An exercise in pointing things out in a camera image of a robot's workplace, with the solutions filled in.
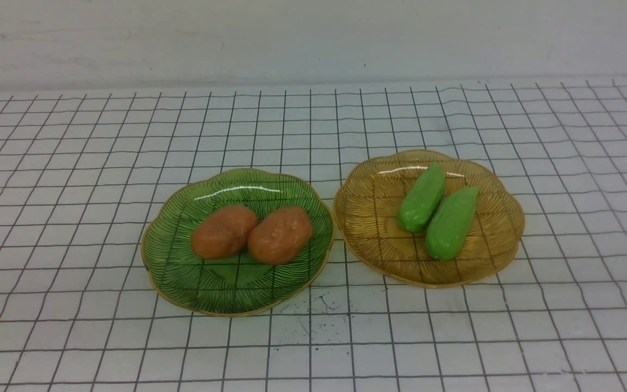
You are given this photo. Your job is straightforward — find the green glass flower plate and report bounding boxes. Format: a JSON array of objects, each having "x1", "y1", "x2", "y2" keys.
[{"x1": 141, "y1": 167, "x2": 335, "y2": 317}]

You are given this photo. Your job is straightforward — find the white grid table mat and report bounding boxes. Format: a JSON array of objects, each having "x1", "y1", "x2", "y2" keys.
[{"x1": 0, "y1": 78, "x2": 627, "y2": 391}]

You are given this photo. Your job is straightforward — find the orange potato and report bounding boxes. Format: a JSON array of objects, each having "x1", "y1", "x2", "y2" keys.
[
  {"x1": 247, "y1": 206, "x2": 313, "y2": 265},
  {"x1": 190, "y1": 204, "x2": 259, "y2": 260}
]

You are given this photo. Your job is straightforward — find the green pepper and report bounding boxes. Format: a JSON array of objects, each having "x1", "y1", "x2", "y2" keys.
[
  {"x1": 425, "y1": 187, "x2": 480, "y2": 261},
  {"x1": 397, "y1": 163, "x2": 446, "y2": 232}
]

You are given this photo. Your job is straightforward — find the amber glass flower plate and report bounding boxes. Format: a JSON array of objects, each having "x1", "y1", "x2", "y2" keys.
[{"x1": 333, "y1": 150, "x2": 526, "y2": 288}]

